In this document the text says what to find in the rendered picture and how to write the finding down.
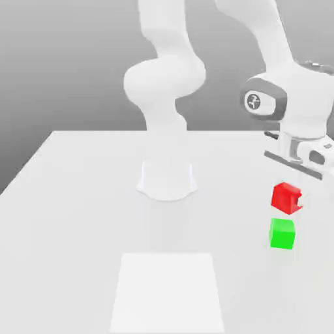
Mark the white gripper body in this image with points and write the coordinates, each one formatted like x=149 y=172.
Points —
x=293 y=165

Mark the small red cube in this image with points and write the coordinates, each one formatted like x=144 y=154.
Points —
x=284 y=198

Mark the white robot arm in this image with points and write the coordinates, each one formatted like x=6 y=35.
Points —
x=163 y=81

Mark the small green cube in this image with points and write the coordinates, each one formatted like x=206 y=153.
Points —
x=281 y=234

